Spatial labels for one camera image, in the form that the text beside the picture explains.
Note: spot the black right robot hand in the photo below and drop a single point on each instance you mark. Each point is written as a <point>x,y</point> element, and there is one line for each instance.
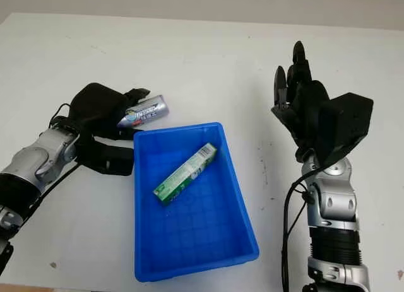
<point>307,112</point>

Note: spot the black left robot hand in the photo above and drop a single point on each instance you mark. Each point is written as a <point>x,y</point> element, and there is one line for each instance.
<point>94,104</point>

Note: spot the purple garbage bag roll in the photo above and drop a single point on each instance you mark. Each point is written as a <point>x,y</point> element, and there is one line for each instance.
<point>148,110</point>

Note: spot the green toothpaste box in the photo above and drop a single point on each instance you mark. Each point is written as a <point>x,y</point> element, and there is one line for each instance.
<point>186,175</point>

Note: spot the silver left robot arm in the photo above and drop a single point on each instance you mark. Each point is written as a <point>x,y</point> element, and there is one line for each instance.
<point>34,166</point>

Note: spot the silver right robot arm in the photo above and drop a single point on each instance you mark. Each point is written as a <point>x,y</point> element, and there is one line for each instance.
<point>334,216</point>

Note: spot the blue plastic tray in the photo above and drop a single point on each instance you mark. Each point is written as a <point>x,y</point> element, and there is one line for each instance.
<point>195,210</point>

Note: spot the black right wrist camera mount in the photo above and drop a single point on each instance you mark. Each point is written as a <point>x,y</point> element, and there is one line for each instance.
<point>347,125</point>

